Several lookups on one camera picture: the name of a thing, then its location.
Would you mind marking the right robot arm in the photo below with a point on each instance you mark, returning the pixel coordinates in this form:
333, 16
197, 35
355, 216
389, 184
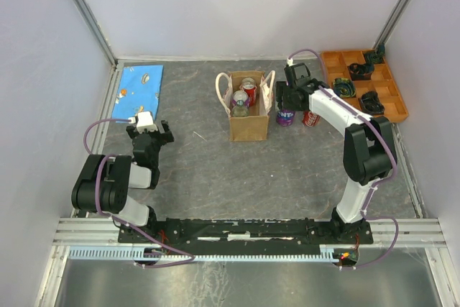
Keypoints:
369, 156

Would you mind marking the red coke can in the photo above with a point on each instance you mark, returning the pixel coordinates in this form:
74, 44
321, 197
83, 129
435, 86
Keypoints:
310, 119
249, 86

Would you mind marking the green rolled tie corner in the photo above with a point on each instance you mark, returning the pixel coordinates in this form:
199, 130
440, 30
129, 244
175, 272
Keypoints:
375, 56

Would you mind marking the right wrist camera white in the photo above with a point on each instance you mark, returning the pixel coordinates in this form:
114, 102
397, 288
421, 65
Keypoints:
291, 61

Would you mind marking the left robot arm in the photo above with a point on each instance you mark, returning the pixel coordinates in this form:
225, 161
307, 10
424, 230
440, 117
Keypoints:
104, 182

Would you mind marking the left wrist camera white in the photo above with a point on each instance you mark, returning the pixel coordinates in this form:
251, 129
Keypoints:
144, 121

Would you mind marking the purple fanta can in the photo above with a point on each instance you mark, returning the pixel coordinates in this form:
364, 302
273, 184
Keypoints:
285, 118
240, 96

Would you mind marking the aluminium frame rail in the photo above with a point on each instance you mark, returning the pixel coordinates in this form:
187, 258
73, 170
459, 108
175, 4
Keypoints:
413, 233

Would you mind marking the brown canvas tote bag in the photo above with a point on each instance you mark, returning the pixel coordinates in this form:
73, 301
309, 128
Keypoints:
255, 126

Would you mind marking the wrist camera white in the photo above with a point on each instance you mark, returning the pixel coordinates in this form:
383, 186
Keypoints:
144, 121
291, 61

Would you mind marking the blue yellow rolled tie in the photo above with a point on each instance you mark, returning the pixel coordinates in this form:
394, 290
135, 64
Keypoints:
344, 88

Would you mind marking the clear green glass bottle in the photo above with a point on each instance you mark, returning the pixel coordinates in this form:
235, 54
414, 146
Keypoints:
240, 110

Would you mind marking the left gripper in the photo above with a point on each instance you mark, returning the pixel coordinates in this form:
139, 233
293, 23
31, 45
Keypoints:
167, 135

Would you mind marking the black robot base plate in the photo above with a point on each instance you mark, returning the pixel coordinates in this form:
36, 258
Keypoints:
257, 236

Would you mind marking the black rolled belt lower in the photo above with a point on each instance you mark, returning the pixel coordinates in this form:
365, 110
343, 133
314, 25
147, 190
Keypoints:
370, 103

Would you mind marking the blue patterned cloth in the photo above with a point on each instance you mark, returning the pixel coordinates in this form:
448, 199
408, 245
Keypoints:
139, 90

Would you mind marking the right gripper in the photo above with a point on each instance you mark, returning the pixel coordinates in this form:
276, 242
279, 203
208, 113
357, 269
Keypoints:
282, 88

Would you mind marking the orange compartment tray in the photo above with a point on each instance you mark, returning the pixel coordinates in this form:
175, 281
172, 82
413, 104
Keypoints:
381, 81

